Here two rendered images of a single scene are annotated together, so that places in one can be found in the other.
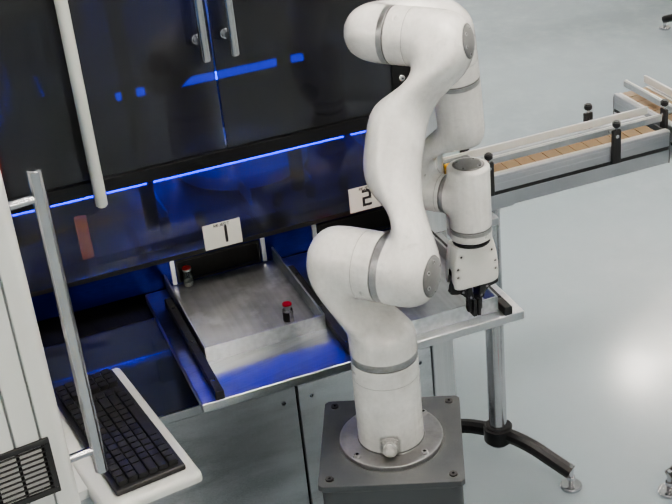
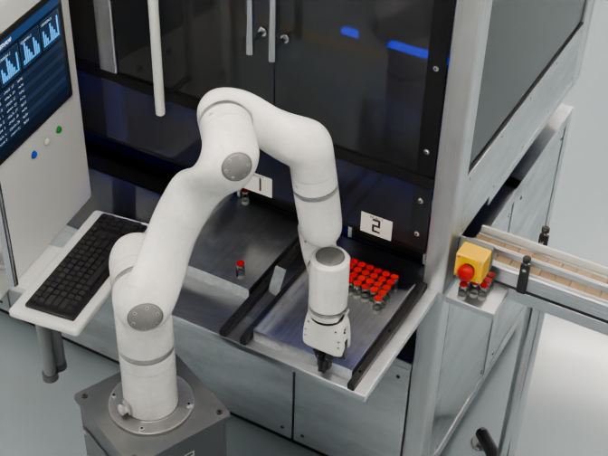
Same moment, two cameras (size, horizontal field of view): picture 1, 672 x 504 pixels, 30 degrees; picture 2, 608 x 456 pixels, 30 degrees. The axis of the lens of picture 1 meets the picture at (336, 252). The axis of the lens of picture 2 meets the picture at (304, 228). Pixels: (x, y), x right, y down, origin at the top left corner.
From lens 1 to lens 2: 1.85 m
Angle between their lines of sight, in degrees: 40
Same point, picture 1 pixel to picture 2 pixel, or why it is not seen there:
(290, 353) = (204, 299)
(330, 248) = (117, 248)
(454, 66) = (211, 179)
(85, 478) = (33, 282)
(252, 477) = (253, 362)
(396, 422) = (129, 394)
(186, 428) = not seen: hidden behind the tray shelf
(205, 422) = not seen: hidden behind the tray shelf
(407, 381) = (137, 374)
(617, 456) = not seen: outside the picture
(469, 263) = (314, 329)
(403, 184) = (157, 240)
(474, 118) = (313, 225)
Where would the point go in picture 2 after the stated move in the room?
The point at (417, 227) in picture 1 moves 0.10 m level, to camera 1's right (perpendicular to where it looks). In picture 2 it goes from (147, 276) to (179, 303)
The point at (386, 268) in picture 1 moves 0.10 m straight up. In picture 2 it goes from (116, 289) to (111, 250)
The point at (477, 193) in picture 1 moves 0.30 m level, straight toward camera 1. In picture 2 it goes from (318, 283) to (194, 339)
